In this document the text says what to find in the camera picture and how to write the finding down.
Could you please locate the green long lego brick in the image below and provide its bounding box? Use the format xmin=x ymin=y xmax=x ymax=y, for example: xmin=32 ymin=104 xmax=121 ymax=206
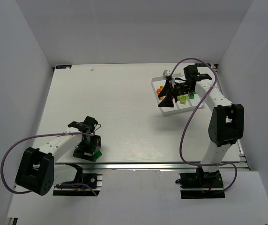
xmin=92 ymin=150 xmax=102 ymax=161

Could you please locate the light green lego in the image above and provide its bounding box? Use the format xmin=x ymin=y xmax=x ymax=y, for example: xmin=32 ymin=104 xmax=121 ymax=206
xmin=178 ymin=95 xmax=187 ymax=104

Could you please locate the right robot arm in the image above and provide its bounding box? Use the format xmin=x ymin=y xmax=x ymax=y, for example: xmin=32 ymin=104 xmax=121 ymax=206
xmin=157 ymin=64 xmax=244 ymax=173

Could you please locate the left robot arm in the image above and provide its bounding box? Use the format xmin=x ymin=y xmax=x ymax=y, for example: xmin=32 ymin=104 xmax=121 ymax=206
xmin=15 ymin=116 xmax=102 ymax=196

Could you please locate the white divided sorting tray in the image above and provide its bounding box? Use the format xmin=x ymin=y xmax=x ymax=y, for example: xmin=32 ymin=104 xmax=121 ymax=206
xmin=151 ymin=75 xmax=201 ymax=116

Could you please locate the blue label sticker right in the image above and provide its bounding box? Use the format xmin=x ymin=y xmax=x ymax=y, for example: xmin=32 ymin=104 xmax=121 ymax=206
xmin=195 ymin=63 xmax=211 ymax=67

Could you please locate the blue label sticker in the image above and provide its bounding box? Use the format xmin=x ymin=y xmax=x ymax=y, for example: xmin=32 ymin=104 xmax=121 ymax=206
xmin=195 ymin=63 xmax=211 ymax=67
xmin=55 ymin=65 xmax=72 ymax=69

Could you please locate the blue label sticker left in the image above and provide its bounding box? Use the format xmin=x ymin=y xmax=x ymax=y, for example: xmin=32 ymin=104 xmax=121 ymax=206
xmin=55 ymin=65 xmax=72 ymax=69

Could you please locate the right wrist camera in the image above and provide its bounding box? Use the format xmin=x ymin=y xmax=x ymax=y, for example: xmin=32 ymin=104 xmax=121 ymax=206
xmin=163 ymin=70 xmax=172 ymax=82

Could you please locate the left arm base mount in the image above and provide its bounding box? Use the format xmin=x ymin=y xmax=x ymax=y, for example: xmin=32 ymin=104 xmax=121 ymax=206
xmin=53 ymin=163 xmax=103 ymax=197

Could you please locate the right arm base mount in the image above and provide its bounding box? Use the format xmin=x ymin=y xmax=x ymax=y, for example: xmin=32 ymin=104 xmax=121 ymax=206
xmin=175 ymin=171 xmax=225 ymax=199

